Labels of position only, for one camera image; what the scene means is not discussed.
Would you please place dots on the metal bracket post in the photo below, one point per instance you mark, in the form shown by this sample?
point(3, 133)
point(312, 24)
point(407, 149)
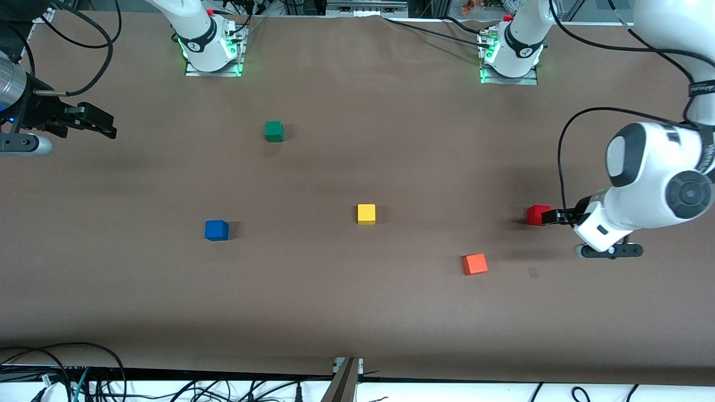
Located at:
point(345, 382)

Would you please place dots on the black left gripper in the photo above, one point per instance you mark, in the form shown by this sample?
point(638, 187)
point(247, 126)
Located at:
point(573, 214)

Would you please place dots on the yellow cube block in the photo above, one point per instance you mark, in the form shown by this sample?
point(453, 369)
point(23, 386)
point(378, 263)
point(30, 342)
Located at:
point(366, 214)

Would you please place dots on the silver aluminium rail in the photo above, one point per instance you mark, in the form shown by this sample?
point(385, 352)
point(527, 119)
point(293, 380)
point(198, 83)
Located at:
point(366, 5)

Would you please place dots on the brown paper table cover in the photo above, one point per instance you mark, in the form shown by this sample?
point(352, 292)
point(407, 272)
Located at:
point(357, 312)

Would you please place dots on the orange cube block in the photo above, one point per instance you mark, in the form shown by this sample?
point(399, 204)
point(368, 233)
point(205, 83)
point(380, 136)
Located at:
point(475, 264)

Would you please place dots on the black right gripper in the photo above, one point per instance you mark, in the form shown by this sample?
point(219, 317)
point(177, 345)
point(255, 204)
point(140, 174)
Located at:
point(40, 111)

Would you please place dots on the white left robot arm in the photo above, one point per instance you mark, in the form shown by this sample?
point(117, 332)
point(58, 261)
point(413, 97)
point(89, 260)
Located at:
point(659, 167)

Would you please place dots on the blue cube block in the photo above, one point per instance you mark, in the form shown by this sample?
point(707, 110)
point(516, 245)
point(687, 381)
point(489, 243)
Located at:
point(217, 230)

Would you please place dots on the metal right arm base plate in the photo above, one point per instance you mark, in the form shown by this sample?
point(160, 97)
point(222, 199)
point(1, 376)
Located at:
point(237, 70)

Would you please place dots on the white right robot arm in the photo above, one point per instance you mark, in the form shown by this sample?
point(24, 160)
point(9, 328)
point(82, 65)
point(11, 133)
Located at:
point(204, 33)

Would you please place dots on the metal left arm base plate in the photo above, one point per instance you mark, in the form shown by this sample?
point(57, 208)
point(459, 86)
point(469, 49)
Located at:
point(530, 79)

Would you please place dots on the green cube block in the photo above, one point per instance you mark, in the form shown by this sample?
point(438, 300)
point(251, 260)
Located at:
point(273, 131)

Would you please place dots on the red cube block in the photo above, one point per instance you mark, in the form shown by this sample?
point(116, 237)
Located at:
point(535, 215)

